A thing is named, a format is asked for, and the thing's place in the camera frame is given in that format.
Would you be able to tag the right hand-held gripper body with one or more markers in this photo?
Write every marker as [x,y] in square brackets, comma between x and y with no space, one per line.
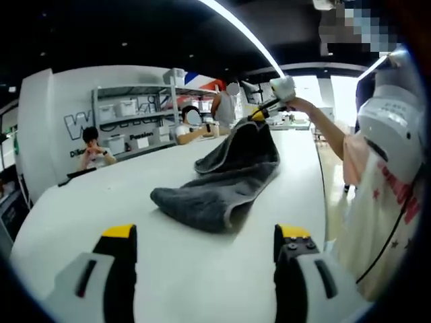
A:
[283,88]

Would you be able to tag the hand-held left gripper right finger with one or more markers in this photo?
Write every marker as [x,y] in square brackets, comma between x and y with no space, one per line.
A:
[303,289]

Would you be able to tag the grey towel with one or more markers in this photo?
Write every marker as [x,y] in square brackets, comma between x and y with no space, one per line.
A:
[215,195]

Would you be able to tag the black cabinet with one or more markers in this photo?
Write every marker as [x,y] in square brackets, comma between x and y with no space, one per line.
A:
[11,215]

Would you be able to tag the metal shelf rack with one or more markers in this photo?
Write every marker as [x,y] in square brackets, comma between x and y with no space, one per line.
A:
[134,89]

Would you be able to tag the group of white storage boxes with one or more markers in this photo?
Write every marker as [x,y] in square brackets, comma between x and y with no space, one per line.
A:
[126,107]

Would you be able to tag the white chest device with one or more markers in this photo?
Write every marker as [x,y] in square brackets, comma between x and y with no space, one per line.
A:
[387,128]

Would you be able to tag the person's white printed shirt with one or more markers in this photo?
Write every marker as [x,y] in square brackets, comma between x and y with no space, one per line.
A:
[363,202]

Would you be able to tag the ceiling light strip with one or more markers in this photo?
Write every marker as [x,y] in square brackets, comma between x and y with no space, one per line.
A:
[249,37]

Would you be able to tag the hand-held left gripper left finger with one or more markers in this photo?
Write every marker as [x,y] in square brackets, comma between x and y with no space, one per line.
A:
[101,286]

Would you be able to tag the black laptop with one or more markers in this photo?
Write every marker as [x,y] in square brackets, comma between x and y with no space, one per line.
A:
[82,173]

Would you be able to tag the white table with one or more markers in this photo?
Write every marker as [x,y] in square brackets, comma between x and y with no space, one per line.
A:
[202,269]

